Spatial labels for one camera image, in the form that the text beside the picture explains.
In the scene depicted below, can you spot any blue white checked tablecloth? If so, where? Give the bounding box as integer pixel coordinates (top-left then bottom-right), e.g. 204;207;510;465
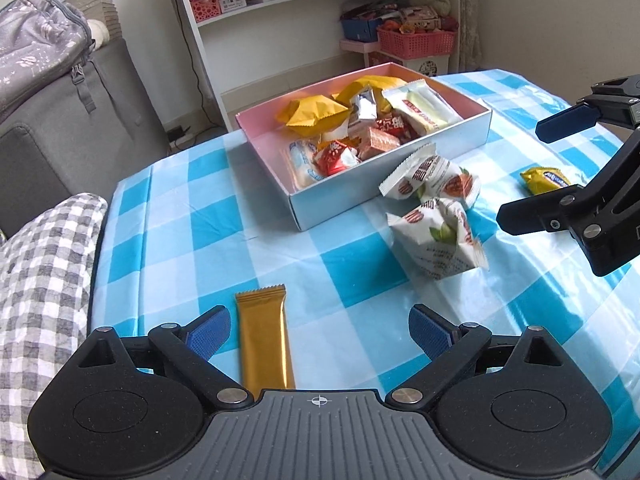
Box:
92;67;640;477

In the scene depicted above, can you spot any lace curtain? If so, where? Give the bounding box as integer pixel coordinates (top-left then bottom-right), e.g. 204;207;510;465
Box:
452;0;485;73

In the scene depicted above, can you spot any red white snack packet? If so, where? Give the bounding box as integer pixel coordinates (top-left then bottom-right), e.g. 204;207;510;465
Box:
315;139;362;177
375;115;418;143

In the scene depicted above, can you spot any printed cardboard box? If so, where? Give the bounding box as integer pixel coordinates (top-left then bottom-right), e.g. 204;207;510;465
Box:
382;52;451;78

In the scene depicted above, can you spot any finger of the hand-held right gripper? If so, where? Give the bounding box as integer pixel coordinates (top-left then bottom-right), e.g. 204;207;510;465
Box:
536;76;640;144
496;185;589;235

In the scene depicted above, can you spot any small pink lattice basket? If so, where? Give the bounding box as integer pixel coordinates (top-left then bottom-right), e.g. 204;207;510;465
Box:
190;0;223;23

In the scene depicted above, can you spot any gold stick packet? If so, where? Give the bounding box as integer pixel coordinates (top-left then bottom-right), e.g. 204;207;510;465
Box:
235;284;297;391

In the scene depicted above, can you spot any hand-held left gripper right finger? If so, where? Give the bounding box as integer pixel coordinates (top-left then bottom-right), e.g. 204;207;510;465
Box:
385;304;566;409

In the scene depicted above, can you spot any green plush toy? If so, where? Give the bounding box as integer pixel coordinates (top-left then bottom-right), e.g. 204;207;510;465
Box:
409;0;453;16

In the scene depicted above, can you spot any pink cardboard box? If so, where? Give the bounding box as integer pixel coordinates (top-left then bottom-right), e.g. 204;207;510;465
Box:
235;61;493;232

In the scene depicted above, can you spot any grey checked cushion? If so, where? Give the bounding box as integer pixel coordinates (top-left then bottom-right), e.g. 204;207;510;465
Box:
0;192;110;478

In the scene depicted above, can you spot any white bookshelf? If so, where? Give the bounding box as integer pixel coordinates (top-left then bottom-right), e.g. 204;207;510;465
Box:
169;0;462;126

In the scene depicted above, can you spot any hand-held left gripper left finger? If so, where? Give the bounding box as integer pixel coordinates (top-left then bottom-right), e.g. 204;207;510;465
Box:
75;305;254;409

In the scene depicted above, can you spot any black cable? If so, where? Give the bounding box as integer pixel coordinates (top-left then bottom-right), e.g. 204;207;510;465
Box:
172;10;213;136

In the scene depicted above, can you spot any blue storage box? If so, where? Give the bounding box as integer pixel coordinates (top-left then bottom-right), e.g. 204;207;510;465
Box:
340;16;383;43

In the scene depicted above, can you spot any white snack packet leaf print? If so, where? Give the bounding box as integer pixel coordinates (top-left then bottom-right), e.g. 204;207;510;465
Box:
386;197;489;282
378;143;482;211

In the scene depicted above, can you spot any white blue snack packet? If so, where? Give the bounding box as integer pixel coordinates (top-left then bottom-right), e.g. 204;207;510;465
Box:
286;139;326;191

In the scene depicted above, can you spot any large pink plastic basket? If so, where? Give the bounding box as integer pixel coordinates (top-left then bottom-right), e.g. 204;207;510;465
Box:
376;26;457;60

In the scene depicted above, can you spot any long white snack packet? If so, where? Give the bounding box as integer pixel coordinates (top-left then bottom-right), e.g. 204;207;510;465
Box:
382;81;465;137

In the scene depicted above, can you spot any white plush ball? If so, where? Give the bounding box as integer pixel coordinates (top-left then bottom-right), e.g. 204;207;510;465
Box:
89;19;112;51

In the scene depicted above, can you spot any small yellow candy packet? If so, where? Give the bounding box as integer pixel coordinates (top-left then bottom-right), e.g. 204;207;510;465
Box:
519;166;572;196

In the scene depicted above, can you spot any pink wafer packet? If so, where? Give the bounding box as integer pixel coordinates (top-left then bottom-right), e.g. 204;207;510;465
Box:
350;126;401;161

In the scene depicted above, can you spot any grey patterned backpack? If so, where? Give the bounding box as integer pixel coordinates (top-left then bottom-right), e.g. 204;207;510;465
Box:
0;0;97;126

